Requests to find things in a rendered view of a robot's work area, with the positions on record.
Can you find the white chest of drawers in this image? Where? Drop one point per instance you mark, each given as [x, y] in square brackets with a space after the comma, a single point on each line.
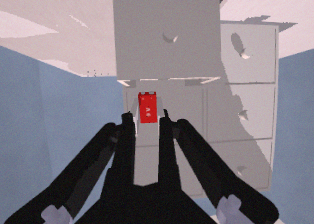
[203, 86]

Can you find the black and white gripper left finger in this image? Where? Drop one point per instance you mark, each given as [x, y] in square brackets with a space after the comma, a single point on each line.
[62, 200]

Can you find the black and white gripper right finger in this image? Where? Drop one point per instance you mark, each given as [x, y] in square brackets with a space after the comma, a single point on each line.
[235, 201]

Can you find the small red block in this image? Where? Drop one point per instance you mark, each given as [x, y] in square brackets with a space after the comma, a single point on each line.
[147, 107]

